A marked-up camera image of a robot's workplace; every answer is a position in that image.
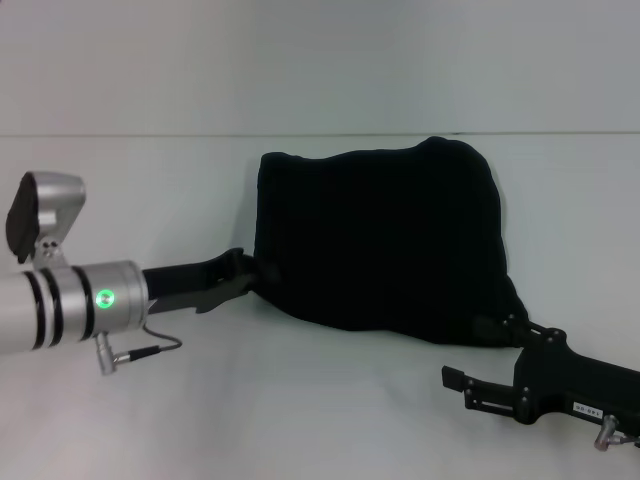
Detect silver cable plug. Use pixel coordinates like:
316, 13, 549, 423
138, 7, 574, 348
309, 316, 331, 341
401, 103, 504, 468
94, 332, 122, 377
592, 414, 640, 452

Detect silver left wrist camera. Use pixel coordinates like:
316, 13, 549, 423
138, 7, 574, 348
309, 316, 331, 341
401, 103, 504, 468
5, 171, 87, 275

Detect thin dark cable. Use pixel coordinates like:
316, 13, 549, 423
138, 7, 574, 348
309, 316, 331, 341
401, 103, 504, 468
113, 321, 183, 359

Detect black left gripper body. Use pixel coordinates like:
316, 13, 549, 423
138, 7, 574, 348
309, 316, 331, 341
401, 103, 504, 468
141, 247, 254, 317

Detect black shirt with FREE print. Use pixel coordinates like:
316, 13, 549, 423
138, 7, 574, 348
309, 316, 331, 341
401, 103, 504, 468
251, 135, 532, 348

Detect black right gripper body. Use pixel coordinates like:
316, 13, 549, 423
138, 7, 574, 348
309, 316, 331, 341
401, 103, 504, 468
511, 329, 640, 422

